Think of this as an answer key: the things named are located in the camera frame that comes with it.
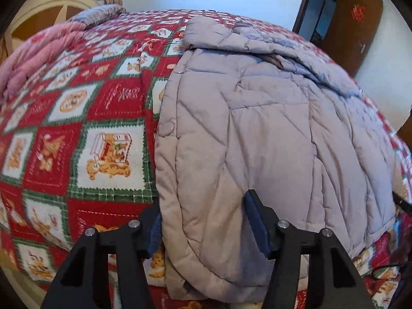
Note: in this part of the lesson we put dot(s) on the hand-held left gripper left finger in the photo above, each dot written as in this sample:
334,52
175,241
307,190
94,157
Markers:
154,235

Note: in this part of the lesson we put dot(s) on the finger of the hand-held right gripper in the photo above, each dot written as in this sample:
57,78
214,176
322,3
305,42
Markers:
403,203

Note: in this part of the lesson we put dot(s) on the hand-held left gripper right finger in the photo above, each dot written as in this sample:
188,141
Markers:
256,228

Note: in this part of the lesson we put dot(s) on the lilac quilted puffer jacket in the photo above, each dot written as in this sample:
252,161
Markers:
257,119

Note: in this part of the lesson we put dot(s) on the wooden dresser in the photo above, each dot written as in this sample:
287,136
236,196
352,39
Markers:
406,132

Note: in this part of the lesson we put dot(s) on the red printed bedspread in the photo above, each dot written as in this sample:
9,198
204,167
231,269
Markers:
106,103

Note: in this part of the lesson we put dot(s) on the brown wooden door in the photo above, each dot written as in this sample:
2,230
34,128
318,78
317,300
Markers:
347,38

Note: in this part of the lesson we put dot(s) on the red paper door decoration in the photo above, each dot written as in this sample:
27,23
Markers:
358,13

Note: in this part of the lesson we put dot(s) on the folded pink quilt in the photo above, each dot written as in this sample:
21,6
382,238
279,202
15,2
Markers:
32,58

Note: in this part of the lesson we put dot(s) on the striped pillow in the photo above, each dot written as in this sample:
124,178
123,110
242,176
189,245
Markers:
96,13

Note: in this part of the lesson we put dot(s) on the wooden bed headboard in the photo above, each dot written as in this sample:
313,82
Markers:
38,9

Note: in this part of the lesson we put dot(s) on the brown door frame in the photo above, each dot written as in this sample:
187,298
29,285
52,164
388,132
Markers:
302,6

